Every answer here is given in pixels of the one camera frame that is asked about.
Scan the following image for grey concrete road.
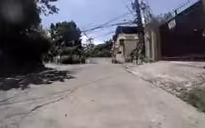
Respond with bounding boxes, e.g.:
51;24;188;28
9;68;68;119
0;57;205;128

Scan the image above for overhead wires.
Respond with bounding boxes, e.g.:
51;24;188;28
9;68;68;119
79;0;148;43

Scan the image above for dark leafy tree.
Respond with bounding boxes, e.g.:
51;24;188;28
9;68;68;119
0;0;59;79

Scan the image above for utility pole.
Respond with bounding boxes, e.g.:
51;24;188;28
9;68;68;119
131;0;148;64

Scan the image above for small tan building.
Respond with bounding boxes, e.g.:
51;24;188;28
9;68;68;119
110;25;144;64

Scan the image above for building with dark gate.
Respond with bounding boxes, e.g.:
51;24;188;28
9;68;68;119
143;0;205;62

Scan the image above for green bush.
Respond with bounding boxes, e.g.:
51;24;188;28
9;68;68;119
58;53;87;65

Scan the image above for dirt and grass verge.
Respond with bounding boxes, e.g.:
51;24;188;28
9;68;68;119
124;59;205;116

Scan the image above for dark green tree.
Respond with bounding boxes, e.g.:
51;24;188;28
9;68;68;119
49;20;84;59

